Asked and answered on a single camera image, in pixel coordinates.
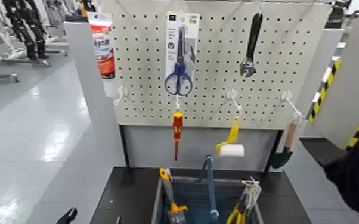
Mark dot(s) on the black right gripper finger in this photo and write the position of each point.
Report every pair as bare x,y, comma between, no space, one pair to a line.
118,220

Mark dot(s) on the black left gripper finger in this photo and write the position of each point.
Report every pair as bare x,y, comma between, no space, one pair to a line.
68,216

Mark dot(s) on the red white glue tube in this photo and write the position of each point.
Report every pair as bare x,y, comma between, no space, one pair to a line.
104,47

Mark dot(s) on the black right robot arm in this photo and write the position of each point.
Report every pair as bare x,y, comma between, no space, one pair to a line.
358,175

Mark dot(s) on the yellow grey scraper tool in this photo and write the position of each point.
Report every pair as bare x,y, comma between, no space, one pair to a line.
168,187

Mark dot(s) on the black pegboard stand leg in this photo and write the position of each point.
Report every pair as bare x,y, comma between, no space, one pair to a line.
124,147
275,150

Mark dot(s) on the grey panel under pegboard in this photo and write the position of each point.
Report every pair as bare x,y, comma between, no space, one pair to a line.
198,147

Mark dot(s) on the red yellow screwdriver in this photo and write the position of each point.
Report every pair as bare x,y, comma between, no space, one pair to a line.
177,125

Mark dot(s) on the yellow pliers in package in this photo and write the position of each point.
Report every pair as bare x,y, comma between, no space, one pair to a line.
245,203

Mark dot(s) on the white pegboard hook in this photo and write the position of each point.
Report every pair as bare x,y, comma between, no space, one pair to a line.
177,101
286,96
232,94
122,92

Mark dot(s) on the black robot on stand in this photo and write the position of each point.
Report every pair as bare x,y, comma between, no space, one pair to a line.
26,28

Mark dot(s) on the beige perforated pegboard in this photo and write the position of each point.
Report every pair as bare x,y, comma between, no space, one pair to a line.
217,47

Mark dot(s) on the blue scissors in package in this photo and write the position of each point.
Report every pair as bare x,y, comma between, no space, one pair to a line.
182,22

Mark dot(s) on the black adjustable wrench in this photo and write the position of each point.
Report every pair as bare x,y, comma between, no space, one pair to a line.
254,34

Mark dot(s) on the grey pillar with hazard tape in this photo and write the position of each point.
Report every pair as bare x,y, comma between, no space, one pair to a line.
351,78

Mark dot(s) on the grey partition wall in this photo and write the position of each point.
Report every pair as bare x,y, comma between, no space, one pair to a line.
88,94

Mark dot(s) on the grey wheeled base frame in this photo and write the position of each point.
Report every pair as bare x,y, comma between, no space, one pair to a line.
23,60

